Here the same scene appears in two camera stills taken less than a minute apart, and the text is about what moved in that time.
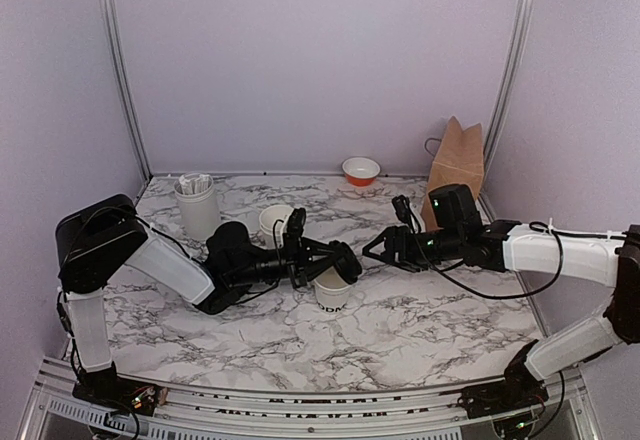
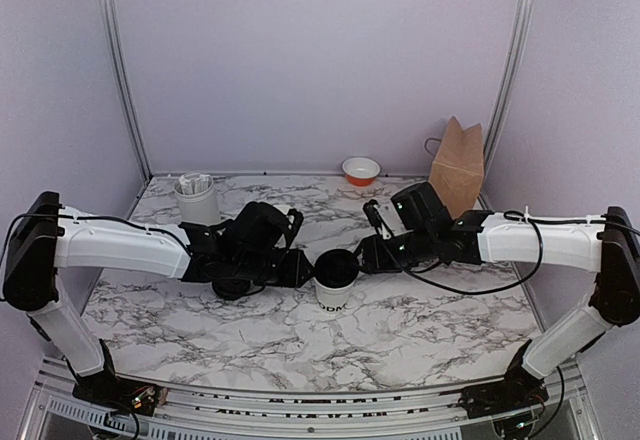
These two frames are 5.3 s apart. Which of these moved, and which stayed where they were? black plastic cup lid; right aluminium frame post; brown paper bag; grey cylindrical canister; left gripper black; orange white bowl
Moved: black plastic cup lid; left gripper black
Stayed: brown paper bag; grey cylindrical canister; orange white bowl; right aluminium frame post
